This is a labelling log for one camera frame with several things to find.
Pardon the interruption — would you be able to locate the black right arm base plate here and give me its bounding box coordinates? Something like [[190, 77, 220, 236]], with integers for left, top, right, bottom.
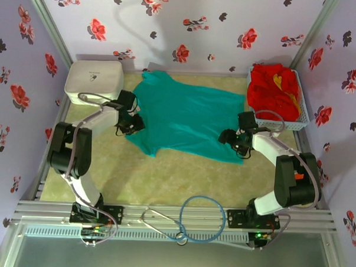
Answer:
[[226, 209, 282, 232]]

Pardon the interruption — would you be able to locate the pale blue perforated basket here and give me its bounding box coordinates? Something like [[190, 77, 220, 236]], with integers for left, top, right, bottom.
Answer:
[[244, 65, 313, 132]]

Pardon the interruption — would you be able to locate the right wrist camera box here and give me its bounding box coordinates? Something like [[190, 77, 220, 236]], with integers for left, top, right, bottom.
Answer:
[[236, 110, 258, 132]]

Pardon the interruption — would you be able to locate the aluminium corner post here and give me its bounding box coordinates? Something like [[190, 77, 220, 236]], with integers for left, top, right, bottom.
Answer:
[[291, 0, 341, 72], [19, 0, 77, 66]]

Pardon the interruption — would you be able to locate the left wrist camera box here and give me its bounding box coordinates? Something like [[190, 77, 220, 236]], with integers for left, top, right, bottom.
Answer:
[[116, 89, 139, 112]]

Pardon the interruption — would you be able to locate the aluminium back rail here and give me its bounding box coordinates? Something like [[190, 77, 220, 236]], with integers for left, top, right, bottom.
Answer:
[[123, 68, 249, 80]]

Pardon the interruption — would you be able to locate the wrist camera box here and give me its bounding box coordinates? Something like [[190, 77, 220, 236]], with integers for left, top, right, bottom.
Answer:
[[116, 89, 139, 112], [236, 110, 258, 132]]

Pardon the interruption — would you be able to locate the slotted grey cable duct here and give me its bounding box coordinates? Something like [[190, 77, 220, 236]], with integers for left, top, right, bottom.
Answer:
[[24, 223, 250, 246]]

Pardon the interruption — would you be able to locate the teal t-shirt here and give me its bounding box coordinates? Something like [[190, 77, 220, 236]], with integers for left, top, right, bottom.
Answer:
[[123, 69, 248, 165]]

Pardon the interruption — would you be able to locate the grey looped cable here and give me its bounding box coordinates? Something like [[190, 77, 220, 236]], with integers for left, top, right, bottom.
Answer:
[[139, 207, 190, 246]]

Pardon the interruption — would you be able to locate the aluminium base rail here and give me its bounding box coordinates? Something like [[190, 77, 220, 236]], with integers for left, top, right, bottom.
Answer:
[[10, 196, 339, 239]]

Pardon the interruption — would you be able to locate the blue looped cable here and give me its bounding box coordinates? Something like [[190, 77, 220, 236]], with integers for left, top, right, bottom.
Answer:
[[165, 194, 228, 246]]

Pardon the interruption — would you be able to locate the small circuit board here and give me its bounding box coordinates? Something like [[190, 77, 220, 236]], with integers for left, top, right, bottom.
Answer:
[[80, 225, 109, 238], [250, 230, 273, 243]]

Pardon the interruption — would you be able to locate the grey metal panel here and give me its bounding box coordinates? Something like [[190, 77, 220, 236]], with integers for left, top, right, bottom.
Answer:
[[0, 220, 351, 267]]

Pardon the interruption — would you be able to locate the lilac right arm cable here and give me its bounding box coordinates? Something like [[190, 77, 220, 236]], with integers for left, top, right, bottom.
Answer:
[[248, 109, 323, 254]]

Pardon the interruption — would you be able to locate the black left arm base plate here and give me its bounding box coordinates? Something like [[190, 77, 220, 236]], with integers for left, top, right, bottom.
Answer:
[[69, 203, 125, 226]]

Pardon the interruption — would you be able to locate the white lidded storage case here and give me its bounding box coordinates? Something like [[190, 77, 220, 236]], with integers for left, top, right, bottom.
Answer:
[[63, 58, 125, 108]]

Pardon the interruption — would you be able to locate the red t-shirt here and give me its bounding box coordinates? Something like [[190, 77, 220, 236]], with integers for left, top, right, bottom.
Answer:
[[245, 61, 303, 122]]

